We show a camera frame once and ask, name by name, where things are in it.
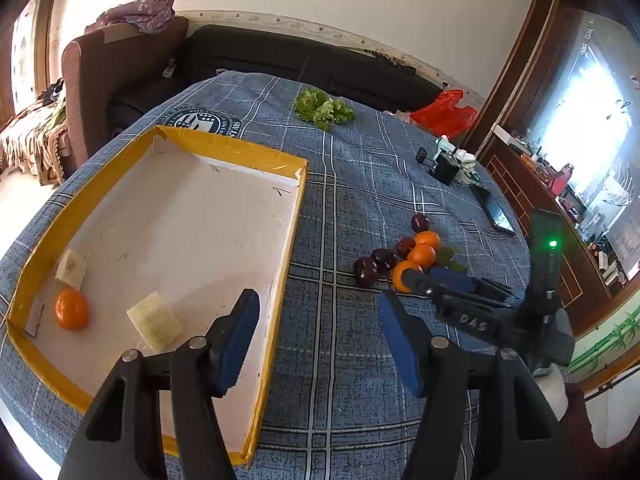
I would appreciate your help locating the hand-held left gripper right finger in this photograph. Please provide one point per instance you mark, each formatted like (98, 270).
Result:
(400, 347)

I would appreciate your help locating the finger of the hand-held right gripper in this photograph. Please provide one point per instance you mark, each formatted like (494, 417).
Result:
(452, 278)
(422, 284)

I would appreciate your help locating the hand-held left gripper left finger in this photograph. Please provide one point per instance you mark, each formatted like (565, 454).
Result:
(239, 345)

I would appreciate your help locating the green leaf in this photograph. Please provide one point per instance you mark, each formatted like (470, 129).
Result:
(446, 256)

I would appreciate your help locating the orange mandarin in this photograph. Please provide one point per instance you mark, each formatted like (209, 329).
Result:
(421, 255)
(400, 277)
(429, 239)
(71, 310)

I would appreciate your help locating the dark red plum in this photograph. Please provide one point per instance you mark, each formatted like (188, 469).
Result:
(384, 258)
(406, 246)
(420, 221)
(365, 271)

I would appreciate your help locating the yellow-edged cardboard tray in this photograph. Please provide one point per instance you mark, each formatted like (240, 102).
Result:
(175, 220)

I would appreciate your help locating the person's right forearm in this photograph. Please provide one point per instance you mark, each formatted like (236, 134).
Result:
(580, 415)

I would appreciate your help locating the black phone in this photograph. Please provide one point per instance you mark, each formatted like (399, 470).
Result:
(492, 210)

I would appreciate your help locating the cream banana piece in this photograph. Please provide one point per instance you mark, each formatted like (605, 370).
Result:
(70, 269)
(154, 321)

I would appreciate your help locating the black box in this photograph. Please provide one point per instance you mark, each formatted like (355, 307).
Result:
(445, 166)

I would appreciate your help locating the wooden cabinet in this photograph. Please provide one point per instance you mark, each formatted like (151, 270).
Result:
(550, 210)

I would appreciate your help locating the white and green packets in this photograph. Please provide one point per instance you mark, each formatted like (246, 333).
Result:
(467, 162)

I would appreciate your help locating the blue plaid blanket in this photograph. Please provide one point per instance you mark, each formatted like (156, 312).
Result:
(350, 185)

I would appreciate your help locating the small black gadget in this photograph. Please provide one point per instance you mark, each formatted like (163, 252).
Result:
(421, 155)

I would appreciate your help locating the pink bottle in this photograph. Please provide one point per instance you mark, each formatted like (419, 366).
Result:
(562, 177)

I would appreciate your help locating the red plastic bag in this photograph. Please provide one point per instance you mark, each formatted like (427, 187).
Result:
(445, 112)

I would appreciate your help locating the green lettuce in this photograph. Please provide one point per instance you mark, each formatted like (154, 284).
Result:
(325, 106)

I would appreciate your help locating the black sofa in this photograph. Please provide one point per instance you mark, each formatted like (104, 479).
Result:
(300, 65)

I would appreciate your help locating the small white remote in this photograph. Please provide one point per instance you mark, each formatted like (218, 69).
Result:
(169, 67)

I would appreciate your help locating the patterned sofa cover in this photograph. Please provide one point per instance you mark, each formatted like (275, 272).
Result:
(30, 135)

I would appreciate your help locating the brown armchair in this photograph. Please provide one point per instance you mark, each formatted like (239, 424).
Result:
(125, 60)

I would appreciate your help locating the black bag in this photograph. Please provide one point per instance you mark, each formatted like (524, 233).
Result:
(52, 92)

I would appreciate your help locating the purple floral cloth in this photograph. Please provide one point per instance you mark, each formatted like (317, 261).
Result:
(145, 10)

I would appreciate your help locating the wooden glazed door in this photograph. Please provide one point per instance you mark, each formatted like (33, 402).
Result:
(25, 50)

